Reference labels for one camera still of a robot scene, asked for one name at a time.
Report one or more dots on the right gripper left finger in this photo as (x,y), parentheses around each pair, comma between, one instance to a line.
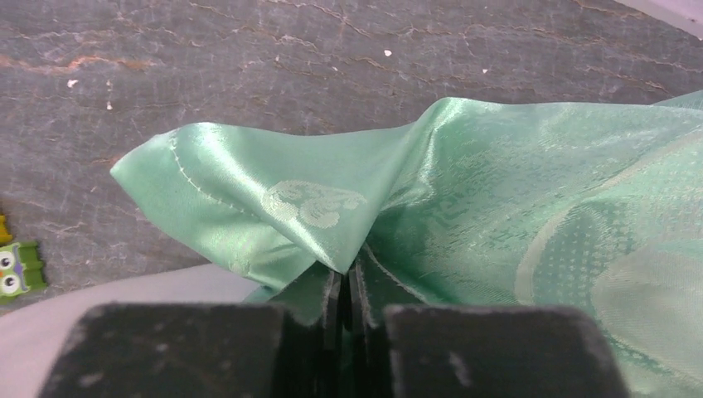
(287,346)

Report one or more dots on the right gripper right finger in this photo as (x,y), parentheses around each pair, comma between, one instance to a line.
(405,348)

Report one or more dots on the light blue pillowcase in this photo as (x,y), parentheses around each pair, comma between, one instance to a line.
(595,206)

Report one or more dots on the green toy block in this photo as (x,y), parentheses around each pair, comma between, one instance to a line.
(21,270)

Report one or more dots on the yellow toy block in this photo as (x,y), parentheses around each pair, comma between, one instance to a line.
(5,235)

